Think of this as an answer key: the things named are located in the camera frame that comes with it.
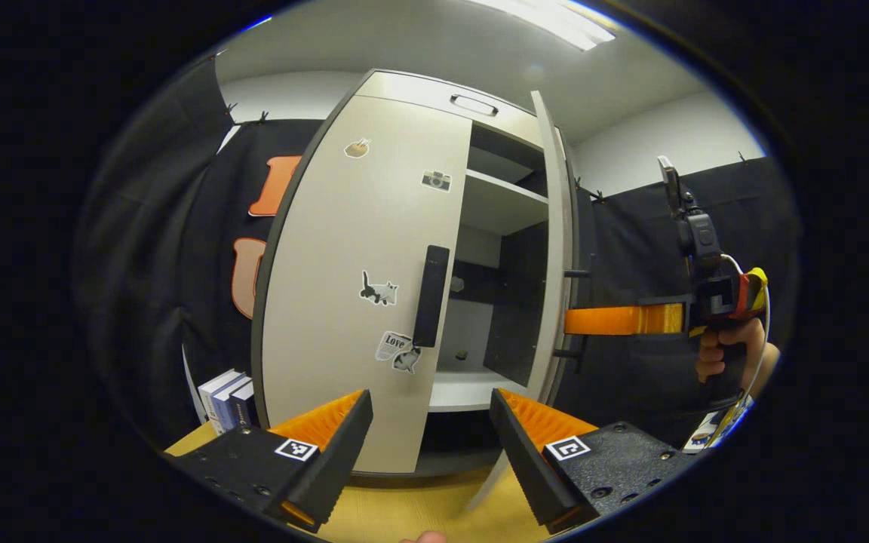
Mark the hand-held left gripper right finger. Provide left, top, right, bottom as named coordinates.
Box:
left=489, top=387, right=696, bottom=535

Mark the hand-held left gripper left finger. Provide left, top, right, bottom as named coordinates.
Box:
left=167, top=388, right=375, bottom=532

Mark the camera sticker shoe cabinet door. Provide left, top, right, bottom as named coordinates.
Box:
left=252, top=94, right=474, bottom=476

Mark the white double-door shoe cabinet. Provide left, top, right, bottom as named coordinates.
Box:
left=250, top=68, right=594, bottom=480

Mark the dark blue book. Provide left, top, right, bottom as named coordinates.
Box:
left=229, top=381, right=259, bottom=429

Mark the white and blue book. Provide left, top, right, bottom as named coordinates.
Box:
left=212, top=375, right=252, bottom=432

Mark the colourful printed card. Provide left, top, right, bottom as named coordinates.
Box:
left=682, top=392, right=754, bottom=453

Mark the long ceiling light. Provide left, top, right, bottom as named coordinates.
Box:
left=472, top=0, right=616, bottom=51

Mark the black backdrop cloth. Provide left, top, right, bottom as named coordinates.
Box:
left=72, top=57, right=801, bottom=453

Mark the white cable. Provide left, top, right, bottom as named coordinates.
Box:
left=720, top=253, right=772, bottom=423

